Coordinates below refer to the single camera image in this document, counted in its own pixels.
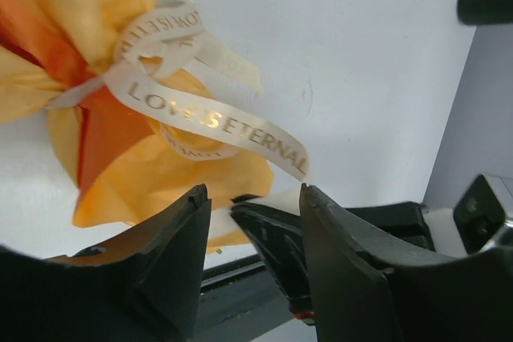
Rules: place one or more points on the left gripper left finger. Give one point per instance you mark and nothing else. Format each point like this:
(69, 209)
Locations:
(140, 285)

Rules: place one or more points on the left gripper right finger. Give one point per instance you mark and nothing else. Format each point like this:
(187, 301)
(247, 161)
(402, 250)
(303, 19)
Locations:
(367, 285)

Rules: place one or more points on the cream printed ribbon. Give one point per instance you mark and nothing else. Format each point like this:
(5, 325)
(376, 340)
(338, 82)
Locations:
(162, 41)

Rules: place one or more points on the orange paper flower wrapping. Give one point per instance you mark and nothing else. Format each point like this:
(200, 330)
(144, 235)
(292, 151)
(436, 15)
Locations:
(124, 170)

